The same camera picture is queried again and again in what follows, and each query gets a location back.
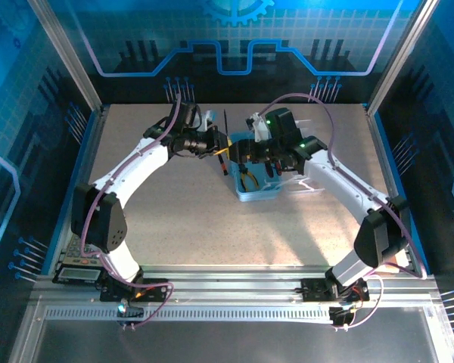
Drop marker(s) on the yellow black needle nose pliers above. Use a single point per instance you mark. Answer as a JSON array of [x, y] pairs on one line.
[[244, 175]]

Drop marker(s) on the small red black screwdriver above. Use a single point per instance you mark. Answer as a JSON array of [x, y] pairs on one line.
[[223, 166]]

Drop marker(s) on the blue tool case clear lid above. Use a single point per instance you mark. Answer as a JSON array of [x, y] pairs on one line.
[[257, 196]]

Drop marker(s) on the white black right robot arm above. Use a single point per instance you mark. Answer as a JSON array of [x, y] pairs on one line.
[[340, 185]]

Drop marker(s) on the brown flat block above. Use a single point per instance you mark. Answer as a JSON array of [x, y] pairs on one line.
[[397, 265]]

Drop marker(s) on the grey desk calculator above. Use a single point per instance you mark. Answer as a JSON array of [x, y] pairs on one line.
[[77, 275]]

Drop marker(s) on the black connector block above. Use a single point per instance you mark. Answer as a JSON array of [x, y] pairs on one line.
[[340, 317], [134, 312]]

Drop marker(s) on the grey metal panel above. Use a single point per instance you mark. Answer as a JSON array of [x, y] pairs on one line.
[[227, 340]]

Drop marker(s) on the aluminium mounting rail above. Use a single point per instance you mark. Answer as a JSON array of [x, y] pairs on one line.
[[231, 281]]

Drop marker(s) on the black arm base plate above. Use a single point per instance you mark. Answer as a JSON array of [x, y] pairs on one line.
[[314, 291], [159, 293]]

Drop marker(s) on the aluminium frame post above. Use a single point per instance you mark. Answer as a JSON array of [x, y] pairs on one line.
[[66, 56], [399, 56]]

